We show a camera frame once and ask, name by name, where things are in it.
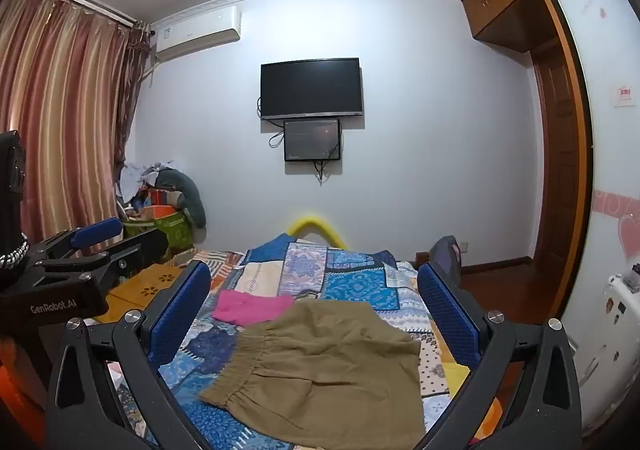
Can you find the brown wooden door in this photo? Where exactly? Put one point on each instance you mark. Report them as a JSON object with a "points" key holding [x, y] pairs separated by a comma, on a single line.
{"points": [[557, 155]]}

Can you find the wall socket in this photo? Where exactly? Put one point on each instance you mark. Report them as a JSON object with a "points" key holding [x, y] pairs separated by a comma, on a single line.
{"points": [[464, 246]]}

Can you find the blue patchwork blanket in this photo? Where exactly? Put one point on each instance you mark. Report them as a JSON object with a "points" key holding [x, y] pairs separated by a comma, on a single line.
{"points": [[350, 280]]}

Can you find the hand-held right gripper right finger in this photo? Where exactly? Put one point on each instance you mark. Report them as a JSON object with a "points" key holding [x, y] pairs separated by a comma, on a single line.
{"points": [[447, 317]]}

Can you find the green storage bag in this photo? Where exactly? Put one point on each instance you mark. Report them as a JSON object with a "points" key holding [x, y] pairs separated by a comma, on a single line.
{"points": [[170, 232]]}

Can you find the grey garment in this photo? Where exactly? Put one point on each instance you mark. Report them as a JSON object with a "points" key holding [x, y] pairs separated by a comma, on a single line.
{"points": [[190, 195]]}

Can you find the small black wall monitor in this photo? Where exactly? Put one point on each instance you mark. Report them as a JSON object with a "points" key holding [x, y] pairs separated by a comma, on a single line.
{"points": [[312, 140]]}

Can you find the pink folded cloth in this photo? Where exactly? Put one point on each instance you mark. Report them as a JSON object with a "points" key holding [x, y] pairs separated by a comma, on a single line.
{"points": [[250, 307]]}

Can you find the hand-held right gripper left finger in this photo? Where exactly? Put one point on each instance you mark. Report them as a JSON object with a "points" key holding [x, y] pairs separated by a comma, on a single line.
{"points": [[184, 312]]}

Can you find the white air conditioner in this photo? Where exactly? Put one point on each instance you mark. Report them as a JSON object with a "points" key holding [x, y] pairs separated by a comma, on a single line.
{"points": [[195, 35]]}

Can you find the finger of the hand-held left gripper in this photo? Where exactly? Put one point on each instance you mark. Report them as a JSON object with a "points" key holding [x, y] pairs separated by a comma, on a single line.
{"points": [[97, 232], [142, 247]]}

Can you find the pile of clothes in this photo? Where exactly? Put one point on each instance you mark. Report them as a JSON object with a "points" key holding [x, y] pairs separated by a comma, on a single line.
{"points": [[142, 180]]}

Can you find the black wall television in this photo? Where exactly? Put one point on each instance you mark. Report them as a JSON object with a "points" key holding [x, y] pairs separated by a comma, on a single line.
{"points": [[310, 87]]}

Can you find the wooden board with flower cutouts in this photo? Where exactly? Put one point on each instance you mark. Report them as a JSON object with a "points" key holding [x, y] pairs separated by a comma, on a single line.
{"points": [[145, 287]]}

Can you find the striped pink curtain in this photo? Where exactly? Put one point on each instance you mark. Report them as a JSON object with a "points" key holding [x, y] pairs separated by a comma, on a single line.
{"points": [[60, 120]]}

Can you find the yellow foam arch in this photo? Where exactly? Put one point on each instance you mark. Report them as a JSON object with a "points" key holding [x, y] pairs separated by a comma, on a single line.
{"points": [[315, 222]]}

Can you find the khaki pants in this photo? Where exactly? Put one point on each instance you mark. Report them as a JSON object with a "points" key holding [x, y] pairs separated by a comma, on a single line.
{"points": [[325, 370]]}

